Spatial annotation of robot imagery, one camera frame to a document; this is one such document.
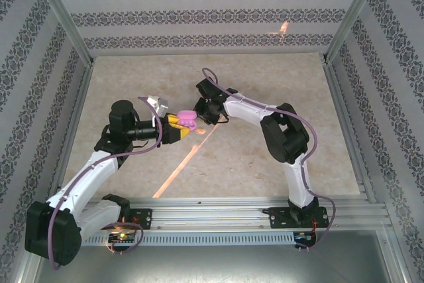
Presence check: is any aluminium frame post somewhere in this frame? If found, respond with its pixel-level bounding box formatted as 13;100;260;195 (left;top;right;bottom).
26;0;97;67
323;0;389;65

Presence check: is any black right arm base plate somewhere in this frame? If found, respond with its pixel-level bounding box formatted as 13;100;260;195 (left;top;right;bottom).
268;206;331;230

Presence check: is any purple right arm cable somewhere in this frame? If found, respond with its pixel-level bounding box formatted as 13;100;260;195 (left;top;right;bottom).
201;67;338;254

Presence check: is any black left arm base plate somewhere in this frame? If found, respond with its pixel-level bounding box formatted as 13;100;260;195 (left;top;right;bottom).
92;208;153;231

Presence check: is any white perforated cable duct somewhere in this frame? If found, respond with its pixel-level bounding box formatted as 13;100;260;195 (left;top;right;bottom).
81;232;319;247

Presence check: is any grey metal base sheet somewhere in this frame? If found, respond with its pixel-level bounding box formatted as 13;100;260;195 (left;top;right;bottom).
32;245;392;283

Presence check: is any pink earbud charging case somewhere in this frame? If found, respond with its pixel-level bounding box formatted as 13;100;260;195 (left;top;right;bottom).
176;109;199;131

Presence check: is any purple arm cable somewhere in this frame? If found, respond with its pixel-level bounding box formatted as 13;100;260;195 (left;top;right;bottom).
201;67;338;254
48;96;165;270

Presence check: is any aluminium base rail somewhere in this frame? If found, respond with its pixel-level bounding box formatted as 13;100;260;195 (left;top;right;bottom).
82;196;388;231

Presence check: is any aluminium side frame rail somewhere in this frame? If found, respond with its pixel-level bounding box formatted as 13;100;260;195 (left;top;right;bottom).
49;62;96;198
321;59;378;204

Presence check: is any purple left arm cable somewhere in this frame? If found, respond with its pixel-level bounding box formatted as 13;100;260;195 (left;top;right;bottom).
48;96;165;270

